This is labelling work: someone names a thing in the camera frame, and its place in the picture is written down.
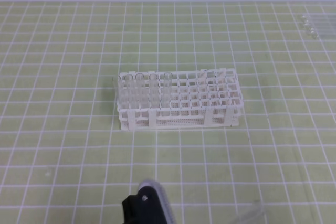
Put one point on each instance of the white test tube rack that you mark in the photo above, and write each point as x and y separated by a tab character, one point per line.
201	98

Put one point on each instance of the racked test tube four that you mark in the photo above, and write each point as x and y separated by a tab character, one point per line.
154	90

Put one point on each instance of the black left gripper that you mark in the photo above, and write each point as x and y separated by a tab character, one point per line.
149	205

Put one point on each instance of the racked test tube three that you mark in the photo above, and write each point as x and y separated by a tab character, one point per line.
141	89

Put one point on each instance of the racked test tube two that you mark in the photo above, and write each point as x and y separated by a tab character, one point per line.
129	85

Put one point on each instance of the green checkered tablecloth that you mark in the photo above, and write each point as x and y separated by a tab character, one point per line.
64	158

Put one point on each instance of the clear test tube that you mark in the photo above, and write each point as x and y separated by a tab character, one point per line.
323	35
319	22
318	18
320	28
255	213

